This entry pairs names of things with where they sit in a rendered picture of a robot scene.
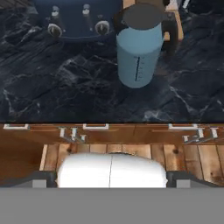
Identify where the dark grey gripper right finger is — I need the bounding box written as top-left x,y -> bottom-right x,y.
165,171 -> 224,189

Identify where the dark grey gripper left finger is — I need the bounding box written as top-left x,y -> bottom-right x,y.
0,171 -> 58,189

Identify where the wooden drawer front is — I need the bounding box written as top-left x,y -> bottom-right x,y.
0,123 -> 60,144
134,123 -> 224,145
58,123 -> 137,145

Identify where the white rounded object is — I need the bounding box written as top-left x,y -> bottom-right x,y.
56,152 -> 168,189

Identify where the pale blue jug, dark lid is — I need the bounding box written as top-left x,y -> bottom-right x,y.
113,3 -> 179,89

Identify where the light wooden block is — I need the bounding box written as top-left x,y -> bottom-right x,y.
122,0 -> 185,42

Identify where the dark blue toaster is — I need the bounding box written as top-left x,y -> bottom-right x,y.
31,0 -> 124,42

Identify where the silver cupboard door handle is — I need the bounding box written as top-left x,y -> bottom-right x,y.
59,127 -> 73,144
200,127 -> 220,144
181,128 -> 205,144
70,127 -> 88,144

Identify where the silver drawer handle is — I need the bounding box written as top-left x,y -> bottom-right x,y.
3,123 -> 31,130
168,123 -> 199,131
82,123 -> 110,131

